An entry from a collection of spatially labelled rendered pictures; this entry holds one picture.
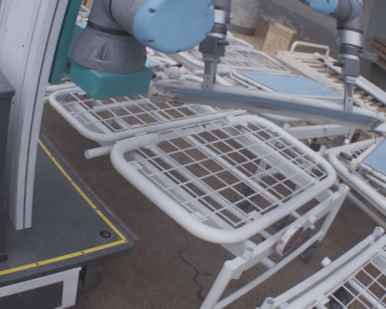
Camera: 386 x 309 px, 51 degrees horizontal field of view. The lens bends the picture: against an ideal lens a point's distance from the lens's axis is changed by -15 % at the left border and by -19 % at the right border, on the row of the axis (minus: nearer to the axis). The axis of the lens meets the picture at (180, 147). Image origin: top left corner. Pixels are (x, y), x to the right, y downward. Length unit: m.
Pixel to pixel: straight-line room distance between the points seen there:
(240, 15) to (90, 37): 5.22
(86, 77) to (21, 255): 0.54
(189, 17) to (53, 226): 0.81
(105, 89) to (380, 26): 6.64
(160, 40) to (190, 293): 1.15
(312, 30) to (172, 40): 7.15
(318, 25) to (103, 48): 7.01
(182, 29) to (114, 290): 1.09
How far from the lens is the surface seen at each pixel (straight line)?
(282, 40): 5.60
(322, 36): 7.86
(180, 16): 0.84
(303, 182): 1.90
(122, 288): 1.71
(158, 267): 1.85
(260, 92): 1.28
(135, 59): 1.05
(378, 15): 7.45
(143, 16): 0.82
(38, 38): 1.06
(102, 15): 1.02
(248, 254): 1.29
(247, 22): 6.25
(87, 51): 1.03
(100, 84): 1.01
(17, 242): 1.32
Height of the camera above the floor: 1.23
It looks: 27 degrees down
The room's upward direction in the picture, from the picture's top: 18 degrees clockwise
